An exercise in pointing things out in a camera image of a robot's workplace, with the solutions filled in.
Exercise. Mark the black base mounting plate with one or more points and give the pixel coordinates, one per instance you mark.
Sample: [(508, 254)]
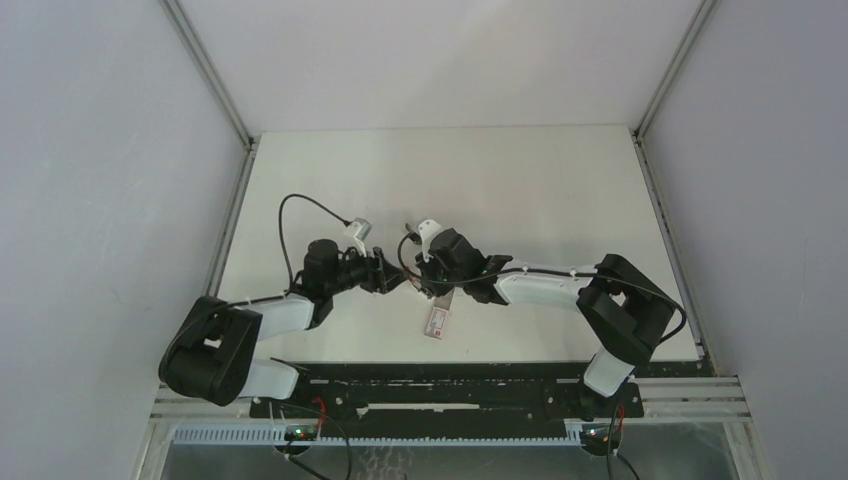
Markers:
[(447, 400)]

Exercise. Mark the red white staples box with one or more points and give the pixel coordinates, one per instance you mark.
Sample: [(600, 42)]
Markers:
[(439, 316)]

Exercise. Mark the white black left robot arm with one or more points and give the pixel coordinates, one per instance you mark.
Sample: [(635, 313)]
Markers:
[(212, 356)]

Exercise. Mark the front aluminium rail assembly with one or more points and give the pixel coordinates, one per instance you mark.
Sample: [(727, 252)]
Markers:
[(675, 393)]

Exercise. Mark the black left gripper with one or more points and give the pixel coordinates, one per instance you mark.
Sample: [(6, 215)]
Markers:
[(380, 275)]

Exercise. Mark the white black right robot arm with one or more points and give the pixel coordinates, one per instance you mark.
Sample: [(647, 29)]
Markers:
[(630, 315)]

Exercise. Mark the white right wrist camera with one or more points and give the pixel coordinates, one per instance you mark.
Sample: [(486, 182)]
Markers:
[(428, 230)]

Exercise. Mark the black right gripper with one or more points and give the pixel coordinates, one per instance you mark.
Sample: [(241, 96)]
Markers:
[(428, 268)]

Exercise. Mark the aluminium frame rail right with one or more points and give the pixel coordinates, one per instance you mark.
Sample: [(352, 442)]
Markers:
[(658, 186)]

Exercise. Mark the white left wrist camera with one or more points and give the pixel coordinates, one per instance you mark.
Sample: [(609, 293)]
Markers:
[(357, 231)]

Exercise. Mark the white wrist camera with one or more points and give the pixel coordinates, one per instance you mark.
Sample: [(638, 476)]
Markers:
[(357, 231), (428, 230)]

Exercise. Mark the aluminium frame rail left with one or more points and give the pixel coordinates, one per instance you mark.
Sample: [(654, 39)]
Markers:
[(240, 153)]

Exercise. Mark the aluminium frame rail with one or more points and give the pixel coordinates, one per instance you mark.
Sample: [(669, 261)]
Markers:
[(240, 153), (658, 186)]

